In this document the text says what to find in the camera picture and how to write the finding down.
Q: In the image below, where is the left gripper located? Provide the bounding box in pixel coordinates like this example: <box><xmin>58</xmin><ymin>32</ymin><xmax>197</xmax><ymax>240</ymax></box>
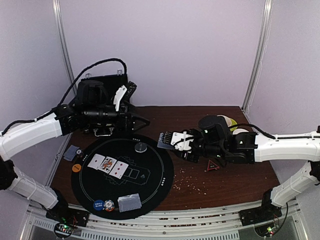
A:
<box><xmin>84</xmin><ymin>100</ymin><xmax>151</xmax><ymax>136</ymax></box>

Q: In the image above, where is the grey ridged card holder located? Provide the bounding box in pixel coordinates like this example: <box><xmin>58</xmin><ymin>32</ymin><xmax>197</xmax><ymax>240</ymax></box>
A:
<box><xmin>157</xmin><ymin>132</ymin><xmax>174</xmax><ymax>150</ymax></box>

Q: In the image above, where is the queen face-up playing card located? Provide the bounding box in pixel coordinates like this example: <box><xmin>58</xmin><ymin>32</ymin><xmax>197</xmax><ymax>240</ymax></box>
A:
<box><xmin>98</xmin><ymin>156</ymin><xmax>117</xmax><ymax>174</ymax></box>

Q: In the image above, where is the red diamonds face-up card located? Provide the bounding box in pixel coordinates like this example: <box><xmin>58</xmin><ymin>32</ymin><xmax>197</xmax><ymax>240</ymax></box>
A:
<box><xmin>109</xmin><ymin>160</ymin><xmax>129</xmax><ymax>179</ymax></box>

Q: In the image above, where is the ace face-up playing card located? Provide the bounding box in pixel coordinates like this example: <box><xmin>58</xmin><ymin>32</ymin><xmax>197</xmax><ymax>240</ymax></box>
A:
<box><xmin>87</xmin><ymin>153</ymin><xmax>106</xmax><ymax>170</ymax></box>

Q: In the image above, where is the orange big blind button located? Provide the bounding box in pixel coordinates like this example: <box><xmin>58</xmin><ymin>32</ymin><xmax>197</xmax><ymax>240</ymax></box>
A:
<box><xmin>71</xmin><ymin>163</ymin><xmax>82</xmax><ymax>173</ymax></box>

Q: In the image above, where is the red poker chip stack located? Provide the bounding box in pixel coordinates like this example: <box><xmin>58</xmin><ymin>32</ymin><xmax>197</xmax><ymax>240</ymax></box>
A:
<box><xmin>104</xmin><ymin>199</ymin><xmax>115</xmax><ymax>212</ymax></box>

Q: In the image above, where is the blue small blind button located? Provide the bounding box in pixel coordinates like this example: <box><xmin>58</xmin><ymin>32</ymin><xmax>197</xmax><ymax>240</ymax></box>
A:
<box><xmin>93</xmin><ymin>199</ymin><xmax>105</xmax><ymax>211</ymax></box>

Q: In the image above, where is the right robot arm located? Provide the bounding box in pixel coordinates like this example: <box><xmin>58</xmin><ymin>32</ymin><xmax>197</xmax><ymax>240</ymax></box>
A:
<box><xmin>157</xmin><ymin>115</ymin><xmax>320</xmax><ymax>221</ymax></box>

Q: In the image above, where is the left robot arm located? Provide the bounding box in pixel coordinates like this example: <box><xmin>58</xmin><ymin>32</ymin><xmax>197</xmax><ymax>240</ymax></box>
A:
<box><xmin>0</xmin><ymin>72</ymin><xmax>150</xmax><ymax>222</ymax></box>

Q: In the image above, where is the red triangle all-in marker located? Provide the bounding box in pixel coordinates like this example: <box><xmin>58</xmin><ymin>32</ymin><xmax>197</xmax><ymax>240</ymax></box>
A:
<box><xmin>206</xmin><ymin>160</ymin><xmax>220</xmax><ymax>172</ymax></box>

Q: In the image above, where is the black poker chip case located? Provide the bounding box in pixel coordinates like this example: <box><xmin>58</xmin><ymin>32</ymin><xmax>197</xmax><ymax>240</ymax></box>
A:
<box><xmin>74</xmin><ymin>74</ymin><xmax>130</xmax><ymax>137</ymax></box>

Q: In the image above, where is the white floral ceramic mug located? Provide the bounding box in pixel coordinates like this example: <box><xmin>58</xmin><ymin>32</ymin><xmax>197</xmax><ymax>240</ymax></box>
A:
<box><xmin>217</xmin><ymin>115</ymin><xmax>232</xmax><ymax>127</ymax></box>

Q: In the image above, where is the orange white small bowl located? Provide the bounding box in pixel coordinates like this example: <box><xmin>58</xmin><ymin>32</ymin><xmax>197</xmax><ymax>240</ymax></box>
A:
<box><xmin>232</xmin><ymin>128</ymin><xmax>249</xmax><ymax>135</ymax></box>

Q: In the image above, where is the lime green small bowl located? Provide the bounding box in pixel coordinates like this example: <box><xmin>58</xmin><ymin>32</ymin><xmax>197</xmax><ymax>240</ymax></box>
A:
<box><xmin>230</xmin><ymin>118</ymin><xmax>238</xmax><ymax>131</ymax></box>

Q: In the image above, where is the black round poker mat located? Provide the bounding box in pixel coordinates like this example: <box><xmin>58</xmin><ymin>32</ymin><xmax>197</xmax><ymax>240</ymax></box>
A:
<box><xmin>71</xmin><ymin>134</ymin><xmax>174</xmax><ymax>220</ymax></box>

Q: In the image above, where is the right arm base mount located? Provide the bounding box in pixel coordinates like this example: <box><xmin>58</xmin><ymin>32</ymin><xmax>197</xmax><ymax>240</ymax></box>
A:
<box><xmin>239</xmin><ymin>206</ymin><xmax>282</xmax><ymax>226</ymax></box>

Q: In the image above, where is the right aluminium frame post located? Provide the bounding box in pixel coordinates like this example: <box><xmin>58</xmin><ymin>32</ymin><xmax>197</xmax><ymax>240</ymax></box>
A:
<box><xmin>241</xmin><ymin>0</ymin><xmax>274</xmax><ymax>116</ymax></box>

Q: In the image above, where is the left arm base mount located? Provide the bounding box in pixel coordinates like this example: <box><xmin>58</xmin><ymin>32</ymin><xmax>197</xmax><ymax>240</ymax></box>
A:
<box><xmin>43</xmin><ymin>207</ymin><xmax>90</xmax><ymax>227</ymax></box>

